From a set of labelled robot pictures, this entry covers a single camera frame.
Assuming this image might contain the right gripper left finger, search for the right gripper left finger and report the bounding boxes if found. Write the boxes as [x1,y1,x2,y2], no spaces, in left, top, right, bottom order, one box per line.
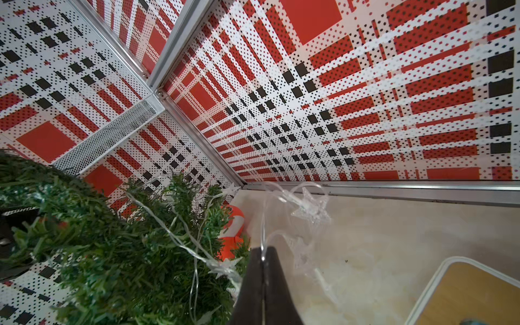
[228,248,264,325]

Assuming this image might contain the white wire mesh basket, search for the white wire mesh basket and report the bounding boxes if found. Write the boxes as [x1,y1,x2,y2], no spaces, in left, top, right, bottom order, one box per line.
[52,95,165,176]

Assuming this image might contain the white tissue box wooden lid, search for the white tissue box wooden lid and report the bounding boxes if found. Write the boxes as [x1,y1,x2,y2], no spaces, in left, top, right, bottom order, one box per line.
[406,257,519,324]

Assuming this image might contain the red shark plush toy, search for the red shark plush toy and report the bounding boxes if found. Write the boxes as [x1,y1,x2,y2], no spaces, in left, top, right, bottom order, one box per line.
[218,204,246,261]

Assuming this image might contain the clear star string light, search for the clear star string light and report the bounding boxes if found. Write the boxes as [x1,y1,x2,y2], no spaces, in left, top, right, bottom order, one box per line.
[121,180,338,325]

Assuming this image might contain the left small green christmas tree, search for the left small green christmas tree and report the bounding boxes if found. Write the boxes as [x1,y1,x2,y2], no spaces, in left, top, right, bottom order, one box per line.
[1,151,249,324]

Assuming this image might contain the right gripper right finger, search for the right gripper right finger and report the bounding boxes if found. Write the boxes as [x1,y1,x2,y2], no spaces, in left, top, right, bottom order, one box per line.
[263,246,303,325]

